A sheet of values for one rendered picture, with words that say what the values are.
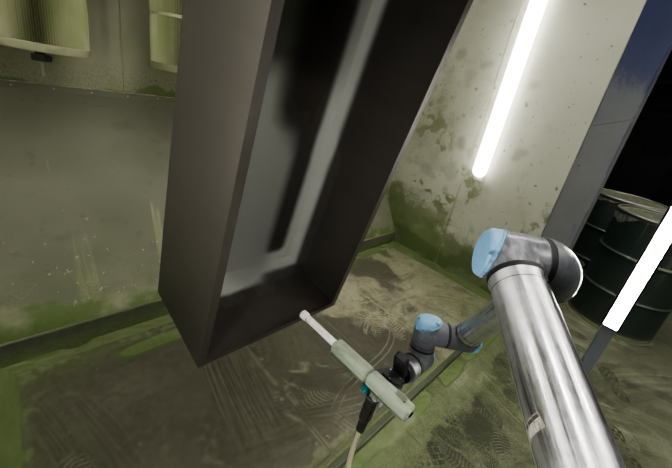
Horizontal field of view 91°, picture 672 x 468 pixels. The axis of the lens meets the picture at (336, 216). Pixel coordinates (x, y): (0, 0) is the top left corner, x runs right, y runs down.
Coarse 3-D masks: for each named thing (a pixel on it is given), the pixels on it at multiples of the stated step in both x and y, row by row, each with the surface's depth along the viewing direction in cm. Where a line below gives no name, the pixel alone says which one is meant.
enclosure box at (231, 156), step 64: (192, 0) 73; (256, 0) 57; (320, 0) 98; (384, 0) 107; (448, 0) 93; (192, 64) 77; (256, 64) 60; (320, 64) 111; (384, 64) 110; (192, 128) 82; (256, 128) 67; (320, 128) 127; (384, 128) 113; (192, 192) 87; (256, 192) 125; (320, 192) 140; (384, 192) 116; (192, 256) 93; (256, 256) 146; (320, 256) 146; (192, 320) 100; (256, 320) 124
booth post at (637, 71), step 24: (648, 0) 175; (648, 24) 176; (648, 48) 178; (624, 72) 186; (648, 72) 179; (624, 96) 187; (600, 120) 196; (624, 120) 188; (600, 144) 197; (624, 144) 202; (576, 168) 207; (600, 168) 199; (576, 192) 209; (600, 192) 213; (552, 216) 220; (576, 216) 211; (576, 240) 225
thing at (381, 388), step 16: (304, 320) 120; (336, 352) 108; (352, 352) 107; (352, 368) 103; (368, 368) 102; (368, 384) 99; (384, 384) 98; (368, 400) 101; (384, 400) 95; (400, 400) 94; (368, 416) 101; (400, 416) 92
